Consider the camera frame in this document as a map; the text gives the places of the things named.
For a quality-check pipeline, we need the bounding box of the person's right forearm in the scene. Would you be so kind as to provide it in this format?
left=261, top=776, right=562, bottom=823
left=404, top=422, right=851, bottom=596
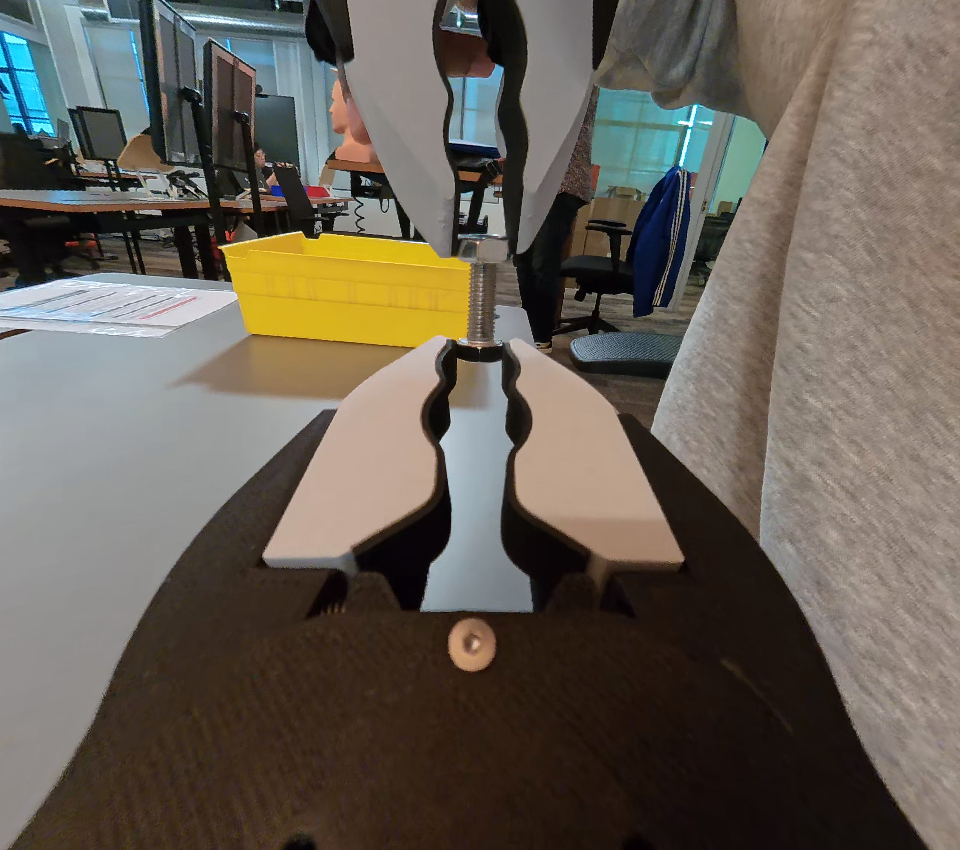
left=597, top=0, right=774, bottom=139

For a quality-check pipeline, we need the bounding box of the person's grey sweatshirt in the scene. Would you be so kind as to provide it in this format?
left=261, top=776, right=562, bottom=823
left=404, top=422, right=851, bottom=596
left=651, top=0, right=960, bottom=850

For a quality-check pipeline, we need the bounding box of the laminated paper sheet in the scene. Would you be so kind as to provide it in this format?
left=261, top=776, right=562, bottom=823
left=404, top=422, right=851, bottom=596
left=0, top=276, right=240, bottom=339

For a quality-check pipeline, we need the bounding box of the background work table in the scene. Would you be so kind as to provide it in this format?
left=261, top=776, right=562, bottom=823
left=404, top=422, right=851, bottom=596
left=0, top=186, right=354, bottom=281

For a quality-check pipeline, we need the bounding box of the steel hex nut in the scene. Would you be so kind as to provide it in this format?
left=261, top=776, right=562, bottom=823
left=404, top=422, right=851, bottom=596
left=456, top=234, right=513, bottom=264

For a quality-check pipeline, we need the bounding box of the grey desk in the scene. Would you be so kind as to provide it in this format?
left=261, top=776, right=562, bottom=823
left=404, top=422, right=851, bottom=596
left=0, top=271, right=624, bottom=829

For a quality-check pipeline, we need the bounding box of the person's right hand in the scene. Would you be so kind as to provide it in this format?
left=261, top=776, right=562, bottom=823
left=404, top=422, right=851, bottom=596
left=437, top=0, right=502, bottom=79

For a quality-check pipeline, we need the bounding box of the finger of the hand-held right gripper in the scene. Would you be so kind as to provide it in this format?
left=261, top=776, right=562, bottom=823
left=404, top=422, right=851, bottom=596
left=330, top=0, right=460, bottom=260
left=480, top=0, right=599, bottom=256

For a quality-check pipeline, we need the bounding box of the blue track jacket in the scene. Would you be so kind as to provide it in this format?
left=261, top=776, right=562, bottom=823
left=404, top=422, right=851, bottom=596
left=626, top=166, right=693, bottom=319

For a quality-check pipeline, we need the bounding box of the steel hex bolt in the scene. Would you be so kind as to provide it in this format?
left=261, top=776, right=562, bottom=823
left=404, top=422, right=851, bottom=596
left=452, top=261, right=502, bottom=360

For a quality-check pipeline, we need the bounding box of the yellow plastic bin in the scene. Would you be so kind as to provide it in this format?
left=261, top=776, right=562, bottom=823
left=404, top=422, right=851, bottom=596
left=219, top=231, right=475, bottom=350

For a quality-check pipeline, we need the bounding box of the small black monitor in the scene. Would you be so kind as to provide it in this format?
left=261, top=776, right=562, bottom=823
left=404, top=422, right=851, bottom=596
left=69, top=106, right=130, bottom=163

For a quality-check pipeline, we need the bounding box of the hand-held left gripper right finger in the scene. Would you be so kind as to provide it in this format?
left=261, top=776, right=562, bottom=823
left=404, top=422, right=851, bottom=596
left=502, top=337, right=687, bottom=565

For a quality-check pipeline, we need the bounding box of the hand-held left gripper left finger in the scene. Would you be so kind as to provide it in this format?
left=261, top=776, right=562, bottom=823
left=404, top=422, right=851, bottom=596
left=261, top=336, right=459, bottom=565

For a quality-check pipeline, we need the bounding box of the black office chair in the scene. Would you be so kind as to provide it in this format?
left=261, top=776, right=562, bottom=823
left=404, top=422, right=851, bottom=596
left=558, top=220, right=639, bottom=335

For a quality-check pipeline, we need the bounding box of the pink mannequin head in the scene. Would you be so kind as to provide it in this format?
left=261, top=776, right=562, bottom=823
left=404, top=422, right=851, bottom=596
left=328, top=76, right=387, bottom=163

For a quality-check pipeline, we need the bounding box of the black foot rest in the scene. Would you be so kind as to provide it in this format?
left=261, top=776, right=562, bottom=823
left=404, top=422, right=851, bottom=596
left=568, top=331, right=685, bottom=380

